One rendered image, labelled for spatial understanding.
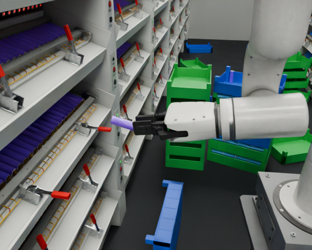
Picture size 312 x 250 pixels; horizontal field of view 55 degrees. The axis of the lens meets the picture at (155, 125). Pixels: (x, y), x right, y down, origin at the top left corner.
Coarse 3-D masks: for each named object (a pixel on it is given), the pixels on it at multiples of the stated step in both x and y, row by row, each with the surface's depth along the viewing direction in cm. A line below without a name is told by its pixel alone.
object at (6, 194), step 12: (84, 108) 88; (72, 120) 82; (60, 132) 75; (48, 144) 70; (36, 156) 66; (48, 156) 69; (24, 168) 62; (36, 168) 65; (12, 180) 58; (24, 180) 61; (36, 180) 62; (0, 192) 55; (12, 192) 57; (0, 204) 53; (0, 216) 53
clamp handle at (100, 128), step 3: (87, 126) 82; (90, 126) 82; (93, 126) 82; (99, 126) 82; (96, 129) 81; (99, 129) 81; (102, 129) 81; (105, 129) 81; (108, 129) 80; (111, 129) 81
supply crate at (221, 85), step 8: (224, 72) 156; (240, 72) 157; (216, 80) 144; (224, 80) 159; (240, 80) 158; (216, 88) 146; (224, 88) 144; (232, 88) 142; (240, 88) 140; (280, 88) 131; (240, 96) 141
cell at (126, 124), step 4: (112, 120) 64; (116, 120) 64; (120, 120) 64; (124, 120) 64; (116, 124) 64; (120, 124) 64; (124, 124) 64; (128, 124) 64; (128, 128) 64; (132, 128) 64
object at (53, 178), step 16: (80, 96) 98; (96, 96) 96; (112, 96) 96; (96, 112) 94; (64, 144) 76; (80, 144) 78; (48, 160) 70; (64, 160) 71; (48, 176) 66; (64, 176) 69; (16, 208) 57; (32, 208) 58; (0, 224) 53; (16, 224) 54; (32, 224) 58; (0, 240) 51; (16, 240) 52
